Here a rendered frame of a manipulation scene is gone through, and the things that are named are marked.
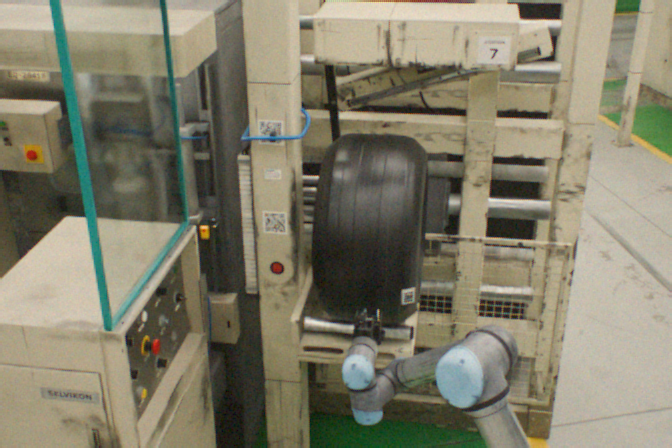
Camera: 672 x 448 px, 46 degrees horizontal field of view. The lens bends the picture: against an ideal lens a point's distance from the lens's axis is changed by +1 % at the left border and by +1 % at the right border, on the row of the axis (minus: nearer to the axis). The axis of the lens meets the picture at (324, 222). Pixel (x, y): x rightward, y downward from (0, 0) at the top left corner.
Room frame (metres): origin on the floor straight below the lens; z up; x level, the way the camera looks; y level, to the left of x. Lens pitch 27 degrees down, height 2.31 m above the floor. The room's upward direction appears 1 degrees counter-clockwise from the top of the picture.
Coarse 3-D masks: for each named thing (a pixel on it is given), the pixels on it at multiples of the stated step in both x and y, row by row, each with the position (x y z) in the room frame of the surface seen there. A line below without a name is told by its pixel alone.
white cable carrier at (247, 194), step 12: (240, 156) 2.18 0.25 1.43; (240, 168) 2.18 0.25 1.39; (240, 180) 2.18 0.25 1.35; (252, 180) 2.20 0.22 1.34; (240, 192) 2.18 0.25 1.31; (252, 192) 2.21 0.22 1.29; (252, 204) 2.19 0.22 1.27; (252, 216) 2.18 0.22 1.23; (252, 228) 2.18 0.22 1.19; (252, 240) 2.18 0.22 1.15; (252, 252) 2.18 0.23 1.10; (252, 264) 2.18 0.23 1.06; (252, 276) 2.18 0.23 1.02
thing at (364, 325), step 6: (360, 312) 1.84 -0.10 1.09; (366, 312) 1.84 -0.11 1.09; (360, 318) 1.81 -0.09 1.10; (366, 318) 1.84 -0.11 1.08; (372, 318) 1.82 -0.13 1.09; (378, 318) 1.84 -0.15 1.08; (354, 324) 1.80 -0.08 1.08; (360, 324) 1.79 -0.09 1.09; (366, 324) 1.77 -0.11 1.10; (372, 324) 1.77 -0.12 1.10; (354, 330) 1.80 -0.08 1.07; (360, 330) 1.74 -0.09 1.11; (366, 330) 1.74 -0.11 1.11; (372, 330) 1.76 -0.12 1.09; (378, 330) 1.79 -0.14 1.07; (354, 336) 1.79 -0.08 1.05; (372, 336) 1.79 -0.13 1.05; (378, 336) 1.78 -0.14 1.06; (378, 342) 1.79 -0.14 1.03
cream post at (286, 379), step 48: (288, 0) 2.15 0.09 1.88; (288, 48) 2.14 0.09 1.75; (288, 96) 2.14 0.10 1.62; (288, 144) 2.14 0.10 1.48; (288, 192) 2.14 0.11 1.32; (288, 240) 2.14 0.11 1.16; (288, 288) 2.15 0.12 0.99; (288, 336) 2.15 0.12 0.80; (288, 384) 2.15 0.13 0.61; (288, 432) 2.15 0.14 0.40
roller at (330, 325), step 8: (304, 320) 2.08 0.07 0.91; (312, 320) 2.07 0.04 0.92; (320, 320) 2.06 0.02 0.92; (328, 320) 2.06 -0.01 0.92; (336, 320) 2.06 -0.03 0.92; (344, 320) 2.06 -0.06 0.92; (304, 328) 2.06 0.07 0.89; (312, 328) 2.05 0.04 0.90; (320, 328) 2.05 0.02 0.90; (328, 328) 2.04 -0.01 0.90; (336, 328) 2.04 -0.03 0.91; (344, 328) 2.04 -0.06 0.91; (352, 328) 2.03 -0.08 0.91; (384, 328) 2.02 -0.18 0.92; (392, 328) 2.02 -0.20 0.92; (400, 328) 2.02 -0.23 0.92; (408, 328) 2.01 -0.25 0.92; (392, 336) 2.01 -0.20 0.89; (400, 336) 2.00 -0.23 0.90; (408, 336) 2.00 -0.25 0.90
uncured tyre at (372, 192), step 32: (352, 160) 2.08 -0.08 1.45; (384, 160) 2.07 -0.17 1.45; (416, 160) 2.10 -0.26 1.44; (320, 192) 2.03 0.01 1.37; (352, 192) 1.99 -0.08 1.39; (384, 192) 1.98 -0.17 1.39; (416, 192) 2.00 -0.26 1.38; (320, 224) 1.97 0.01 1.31; (352, 224) 1.94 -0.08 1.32; (384, 224) 1.93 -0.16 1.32; (416, 224) 1.95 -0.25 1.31; (320, 256) 1.94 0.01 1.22; (352, 256) 1.91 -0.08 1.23; (384, 256) 1.89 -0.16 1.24; (416, 256) 1.93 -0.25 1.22; (320, 288) 1.94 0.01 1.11; (352, 288) 1.91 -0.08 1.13; (384, 288) 1.89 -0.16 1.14; (416, 288) 1.96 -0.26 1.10; (352, 320) 2.01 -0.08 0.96; (384, 320) 1.96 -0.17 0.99
